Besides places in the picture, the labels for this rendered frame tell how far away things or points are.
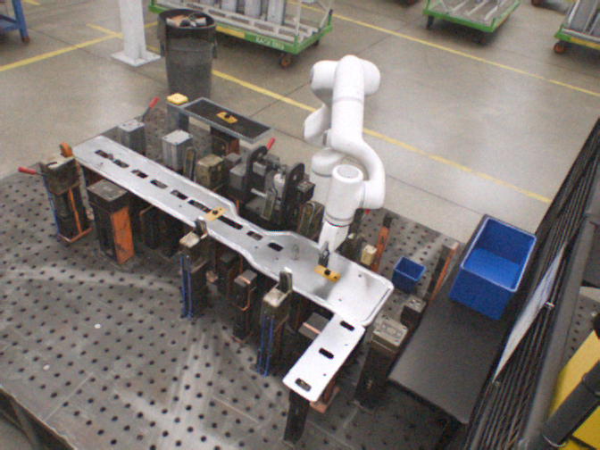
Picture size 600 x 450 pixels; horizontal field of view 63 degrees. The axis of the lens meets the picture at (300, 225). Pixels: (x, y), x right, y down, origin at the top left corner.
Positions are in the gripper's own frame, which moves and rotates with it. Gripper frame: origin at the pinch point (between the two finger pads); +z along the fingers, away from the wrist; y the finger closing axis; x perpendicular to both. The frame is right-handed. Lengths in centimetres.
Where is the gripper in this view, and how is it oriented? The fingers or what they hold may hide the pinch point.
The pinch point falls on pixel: (330, 255)
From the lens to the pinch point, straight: 152.9
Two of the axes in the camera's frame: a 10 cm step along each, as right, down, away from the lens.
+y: -5.4, 5.0, -6.7
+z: -1.1, 7.5, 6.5
